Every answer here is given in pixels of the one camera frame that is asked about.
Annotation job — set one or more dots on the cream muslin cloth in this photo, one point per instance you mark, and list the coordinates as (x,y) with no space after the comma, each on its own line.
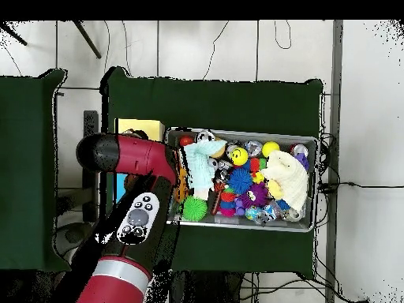
(290,180)

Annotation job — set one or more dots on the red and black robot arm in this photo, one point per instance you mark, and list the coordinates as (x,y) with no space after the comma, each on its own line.
(139,154)

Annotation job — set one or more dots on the wooden box with three holes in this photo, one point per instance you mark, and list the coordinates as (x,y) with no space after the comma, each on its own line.
(151,127)

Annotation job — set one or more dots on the light blue muslin cloth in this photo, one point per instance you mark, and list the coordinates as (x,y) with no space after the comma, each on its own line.
(199,170)

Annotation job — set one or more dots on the orange plastic toy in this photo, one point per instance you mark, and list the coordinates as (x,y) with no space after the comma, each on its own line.
(183,189)

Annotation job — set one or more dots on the red ball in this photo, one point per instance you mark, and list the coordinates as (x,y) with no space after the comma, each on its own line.
(186,141)

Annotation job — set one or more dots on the yellow smiley face ball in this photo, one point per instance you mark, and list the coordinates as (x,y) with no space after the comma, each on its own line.
(239,156)

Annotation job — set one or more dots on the blue spiky rubber ball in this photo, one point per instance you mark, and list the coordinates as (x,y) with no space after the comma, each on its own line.
(240,181)

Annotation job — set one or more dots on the green spiky rubber ball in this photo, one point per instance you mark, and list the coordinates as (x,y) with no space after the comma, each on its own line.
(194,209)

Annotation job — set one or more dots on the purple monster toy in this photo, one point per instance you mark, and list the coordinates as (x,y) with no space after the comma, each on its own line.
(257,194)

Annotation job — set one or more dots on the dark green table cloth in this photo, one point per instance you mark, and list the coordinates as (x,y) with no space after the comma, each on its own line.
(25,157)
(221,104)

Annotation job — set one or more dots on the plain yellow ball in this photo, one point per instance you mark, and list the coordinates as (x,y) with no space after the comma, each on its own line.
(270,148)

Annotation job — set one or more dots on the black tripod leg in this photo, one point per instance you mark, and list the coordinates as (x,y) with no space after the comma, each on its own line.
(86,39)
(14,34)

